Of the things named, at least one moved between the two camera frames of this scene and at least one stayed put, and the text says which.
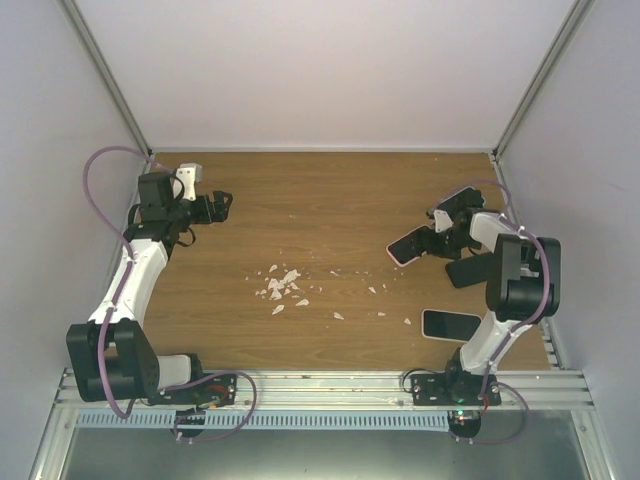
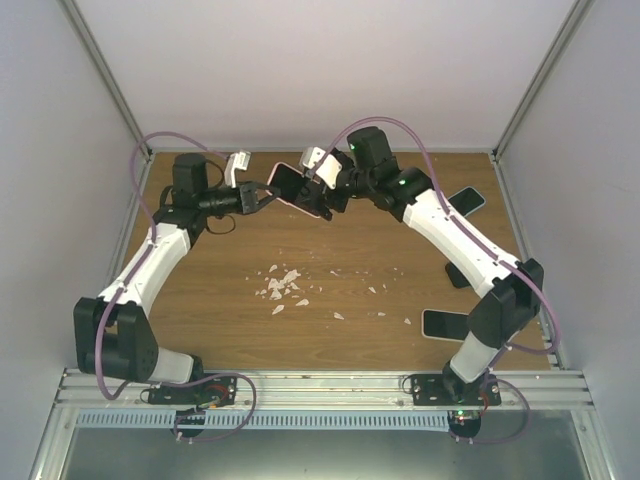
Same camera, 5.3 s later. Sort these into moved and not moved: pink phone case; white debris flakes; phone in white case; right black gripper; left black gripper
Moved: right black gripper; pink phone case; left black gripper
Not moved: phone in white case; white debris flakes
